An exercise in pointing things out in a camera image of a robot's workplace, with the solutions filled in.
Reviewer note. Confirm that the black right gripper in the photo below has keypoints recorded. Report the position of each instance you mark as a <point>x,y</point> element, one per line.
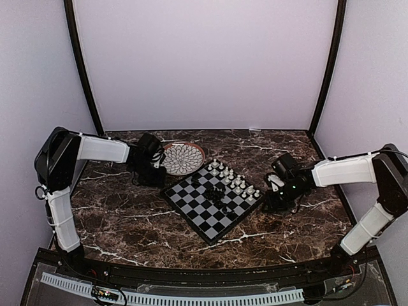
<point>273,206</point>

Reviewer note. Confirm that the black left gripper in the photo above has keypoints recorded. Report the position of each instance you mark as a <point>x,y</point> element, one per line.
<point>159,182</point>

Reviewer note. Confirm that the black white chess board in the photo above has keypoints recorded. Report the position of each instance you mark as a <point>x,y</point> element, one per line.
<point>186,201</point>

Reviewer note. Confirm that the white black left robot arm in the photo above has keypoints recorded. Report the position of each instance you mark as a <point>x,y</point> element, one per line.
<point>55,167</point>

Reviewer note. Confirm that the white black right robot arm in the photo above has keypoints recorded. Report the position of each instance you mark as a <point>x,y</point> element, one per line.
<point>380,174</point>

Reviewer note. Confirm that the fallen black chess rook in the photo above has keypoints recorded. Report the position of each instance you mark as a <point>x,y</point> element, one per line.
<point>195,183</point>

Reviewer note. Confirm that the white far knight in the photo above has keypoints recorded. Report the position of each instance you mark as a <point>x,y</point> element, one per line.
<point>250,189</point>

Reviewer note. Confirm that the floral patterned ceramic plate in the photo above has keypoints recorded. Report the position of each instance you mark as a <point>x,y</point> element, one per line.
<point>183,158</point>

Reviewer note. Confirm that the white king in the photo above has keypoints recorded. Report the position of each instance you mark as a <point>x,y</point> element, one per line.
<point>238,180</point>

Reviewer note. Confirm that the white queen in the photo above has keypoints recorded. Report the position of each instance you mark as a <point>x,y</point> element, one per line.
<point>231,174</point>

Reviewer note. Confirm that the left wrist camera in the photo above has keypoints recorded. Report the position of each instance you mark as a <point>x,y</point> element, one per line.
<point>149,145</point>

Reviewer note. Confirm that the black front frame rail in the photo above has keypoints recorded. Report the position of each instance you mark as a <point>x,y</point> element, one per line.
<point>301,275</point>

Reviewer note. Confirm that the white slotted cable duct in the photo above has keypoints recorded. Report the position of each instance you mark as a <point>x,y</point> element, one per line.
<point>167,295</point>

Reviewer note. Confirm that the black left corner frame post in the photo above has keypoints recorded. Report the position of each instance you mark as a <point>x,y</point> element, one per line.
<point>80,66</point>

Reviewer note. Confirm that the black corner frame post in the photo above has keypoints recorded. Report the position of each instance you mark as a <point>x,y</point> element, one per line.
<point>80,66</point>
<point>330,66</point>

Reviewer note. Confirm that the black right corner frame post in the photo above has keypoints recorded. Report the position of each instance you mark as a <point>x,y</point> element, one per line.
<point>330,66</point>

